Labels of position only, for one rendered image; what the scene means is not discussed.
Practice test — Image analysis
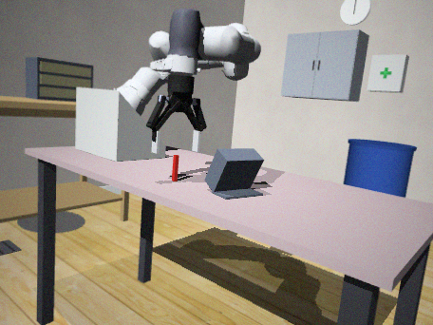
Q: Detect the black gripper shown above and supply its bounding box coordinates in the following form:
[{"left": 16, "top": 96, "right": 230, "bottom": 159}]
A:
[{"left": 146, "top": 74, "right": 207, "bottom": 154}]

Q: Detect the red peg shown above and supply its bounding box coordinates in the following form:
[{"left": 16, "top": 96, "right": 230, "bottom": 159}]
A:
[{"left": 172, "top": 155, "right": 179, "bottom": 182}]

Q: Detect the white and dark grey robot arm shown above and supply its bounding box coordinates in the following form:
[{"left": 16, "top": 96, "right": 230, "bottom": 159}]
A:
[{"left": 113, "top": 9, "right": 261, "bottom": 116}]

